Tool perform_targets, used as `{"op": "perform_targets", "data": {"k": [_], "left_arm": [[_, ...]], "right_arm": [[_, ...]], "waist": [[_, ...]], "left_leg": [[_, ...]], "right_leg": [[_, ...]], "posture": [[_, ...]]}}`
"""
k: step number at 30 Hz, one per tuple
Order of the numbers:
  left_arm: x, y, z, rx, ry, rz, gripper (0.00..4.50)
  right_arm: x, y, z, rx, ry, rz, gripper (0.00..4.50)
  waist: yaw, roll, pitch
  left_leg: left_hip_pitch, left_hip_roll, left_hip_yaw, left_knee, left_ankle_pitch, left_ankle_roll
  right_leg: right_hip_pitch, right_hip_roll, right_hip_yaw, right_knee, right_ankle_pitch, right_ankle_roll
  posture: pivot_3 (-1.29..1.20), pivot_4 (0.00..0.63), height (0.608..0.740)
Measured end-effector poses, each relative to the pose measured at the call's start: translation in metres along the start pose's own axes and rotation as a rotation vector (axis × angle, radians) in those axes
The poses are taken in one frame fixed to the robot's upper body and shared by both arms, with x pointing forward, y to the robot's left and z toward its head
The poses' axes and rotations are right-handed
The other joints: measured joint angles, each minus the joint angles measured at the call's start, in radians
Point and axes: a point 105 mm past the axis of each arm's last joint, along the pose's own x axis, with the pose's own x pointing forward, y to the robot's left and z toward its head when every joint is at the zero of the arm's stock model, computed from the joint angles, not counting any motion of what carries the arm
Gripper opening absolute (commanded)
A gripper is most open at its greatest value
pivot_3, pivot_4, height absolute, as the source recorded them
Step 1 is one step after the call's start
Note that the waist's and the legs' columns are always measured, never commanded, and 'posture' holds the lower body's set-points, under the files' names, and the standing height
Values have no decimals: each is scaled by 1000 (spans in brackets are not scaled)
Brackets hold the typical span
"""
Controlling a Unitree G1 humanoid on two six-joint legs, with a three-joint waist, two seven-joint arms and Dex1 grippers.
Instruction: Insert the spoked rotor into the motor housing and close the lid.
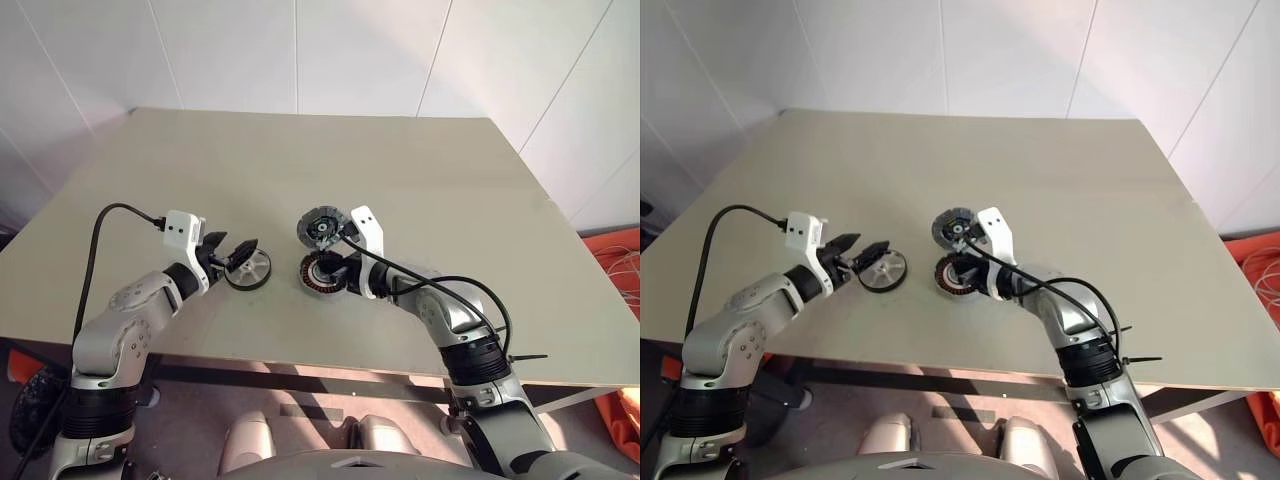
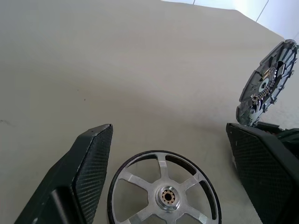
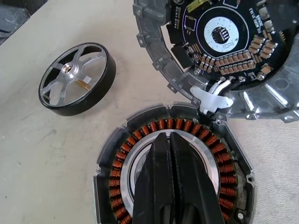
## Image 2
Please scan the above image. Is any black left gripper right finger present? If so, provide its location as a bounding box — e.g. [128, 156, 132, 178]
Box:
[225, 123, 299, 224]

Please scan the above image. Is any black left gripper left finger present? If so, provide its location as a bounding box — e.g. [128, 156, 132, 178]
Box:
[14, 124, 114, 224]

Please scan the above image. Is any silver spoked rotor wheel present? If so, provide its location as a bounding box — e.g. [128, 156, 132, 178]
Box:
[107, 150, 222, 224]

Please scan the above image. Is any round finned motor housing lid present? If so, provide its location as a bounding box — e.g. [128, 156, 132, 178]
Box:
[235, 39, 299, 126]

